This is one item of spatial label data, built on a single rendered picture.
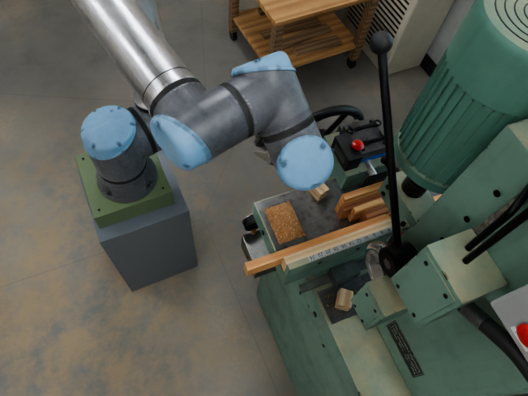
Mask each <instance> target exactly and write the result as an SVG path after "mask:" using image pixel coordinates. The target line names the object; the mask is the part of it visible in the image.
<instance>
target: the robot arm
mask: <svg viewBox="0 0 528 396"><path fill-rule="evenodd" d="M68 1H69V2H70V3H71V4H72V6H73V7H74V9H75V10H76V12H77V13H78V14H79V15H80V17H81V18H82V20H83V21H84V22H85V24H86V26H87V27H88V28H89V29H90V30H91V32H92V33H93V35H94V36H95V38H96V39H97V40H98V42H99V43H100V44H101V46H102V47H103V48H104V50H105V51H106V53H107V54H108V55H109V56H110V58H111V59H112V61H113V62H114V64H115V65H116V67H117V68H118V69H119V70H120V72H121V73H122V74H123V76H124V77H125V79H126V80H127V82H128V83H129V84H130V85H131V87H132V88H133V90H134V95H133V99H134V103H135V105H133V106H131V107H129V108H127V109H125V108H120V107H119V106H116V105H108V106H104V107H100V108H98V109H96V111H95V112H91V113H90V114H89V115H88V116H87V117H86V118H85V120H84V121H83V123H82V127H81V138H82V142H83V146H84V149H85V150H86V152H87V153H88V155H89V157H90V159H91V161H92V163H93V165H94V166H95V168H96V170H97V173H96V182H97V187H98V188H99V189H100V191H101V193H102V195H103V196H105V197H106V198H107V199H109V200H111V201H113V202H116V203H120V204H129V203H133V202H136V201H139V200H141V199H143V198H145V197H146V196H147V195H148V194H149V193H150V192H151V191H152V190H153V189H154V187H155V185H156V182H157V178H158V174H157V169H156V165H155V164H154V162H153V161H152V159H151V158H150V156H152V155H153V154H155V153H157V152H159V151H160V150H163V153H164V154H165V155H166V156H167V158H168V159H169V160H170V161H171V162H172V163H173V164H174V165H175V166H177V167H179V168H180V169H182V170H185V171H190V170H193V169H194V168H196V167H198V166H200V165H202V164H206V163H209V162H210V161H211V160H212V159H213V158H215V157H216V156H218V155H220V154H222V153H223V152H225V151H227V150H228V149H231V148H232V147H233V146H235V145H238V144H239V143H241V142H242V141H244V140H246V139H247V138H250V137H252V136H254V135H255V137H256V139H255V141H253V142H254V144H255V146H256V147H259V148H261V149H263V150H266V151H267V152H261V151H254V154H255V155H256V156H258V157H260V158H261V159H263V160H265V161H266V163H268V164H269V165H272V166H275V168H276V170H277V174H278V176H279V178H280V180H281V181H282V182H283V183H284V184H286V185H288V186H289V187H291V188H293V189H296V190H300V191H307V190H311V189H315V188H317V187H319V186H320V185H322V184H323V183H324V182H325V181H326V180H327V179H328V177H329V176H330V174H331V172H332V169H333V165H334V158H333V153H334V151H335V150H334V149H333V148H331V147H330V146H329V144H328V143H327V142H326V141H325V140H324V139H322V137H321V134H320V131H319V130H318V127H317V124H316V122H315V120H314V116H313V114H312V112H311V110H310V106H309V105H308V102H307V100H306V97H305V94H304V93H303V89H302V87H301V85H300V83H299V80H298V77H297V75H296V73H295V72H296V70H295V68H293V66H292V63H291V61H290V59H289V57H288V55H287V54H286V53H285V52H283V51H277V52H275V53H271V54H269V55H266V56H264V57H260V58H259V59H256V60H253V61H250V62H248V63H246V64H242V65H240V66H238V67H235V68H233V69H232V73H231V76H232V77H233V78H232V79H230V80H228V81H226V82H224V83H222V84H220V85H218V86H216V87H214V88H212V89H210V90H206V89H205V87H204V86H203V84H202V83H201V82H200V81H199V79H198V78H196V77H195V76H194V75H193V74H192V73H191V71H190V70H189V69H188V68H187V67H186V66H185V64H184V63H183V61H182V60H181V59H180V57H179V56H178V55H177V54H176V53H175V51H174V50H173V49H172V47H171V46H170V44H169V43H168V42H167V40H166V38H165V35H164V32H163V26H162V23H161V20H160V15H159V11H158V8H157V5H156V0H68Z"/></svg>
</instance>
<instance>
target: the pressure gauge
mask: <svg viewBox="0 0 528 396"><path fill-rule="evenodd" d="M242 223H243V225H244V228H245V230H246V231H251V233H252V234H256V230H257V229H258V225H257V223H256V221H255V218H254V216H253V214H250V215H248V216H246V217H245V218H243V220H242Z"/></svg>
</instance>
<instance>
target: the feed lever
mask: <svg viewBox="0 0 528 396"><path fill-rule="evenodd" d="M392 46H393V38H392V35H391V34H390V33H389V32H388V31H377V32H376V33H374V34H373V35H372V37H371V38H370V40H369V47H370V50H371V51H372V52H373V53H374V54H377V57H378V67H379V85H380V94H381V104H382V113H383V131H384V141H385V150H386V159H387V177H388V186H389V196H390V214H391V223H392V233H393V242H394V243H393V244H391V245H388V246H386V247H382V248H381V249H380V250H379V263H380V265H381V267H382V269H383V271H384V273H385V274H386V275H387V276H388V277H390V278H392V277H393V276H394V275H395V274H396V273H397V272H398V271H399V270H400V269H401V268H402V267H403V266H404V265H405V264H407V263H408V262H409V261H410V260H411V259H412V258H413V257H415V256H416V255H417V254H418V253H417V251H416V249H415V248H414V247H413V245H412V244H411V243H409V242H408V241H406V240H402V239H401V228H400V218H399V207H398V187H397V177H396V166H395V156H394V136H393V127H392V116H391V96H390V86H389V75H388V65H387V53H388V52H389V51H390V50H391V48H392Z"/></svg>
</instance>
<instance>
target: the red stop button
mask: <svg viewBox="0 0 528 396"><path fill-rule="evenodd" d="M516 333H517V336H518V338H519V340H520V342H521V343H522V344H523V345H524V346H525V347H527V348H528V324H525V323H523V324H520V325H518V326H517V328H516Z"/></svg>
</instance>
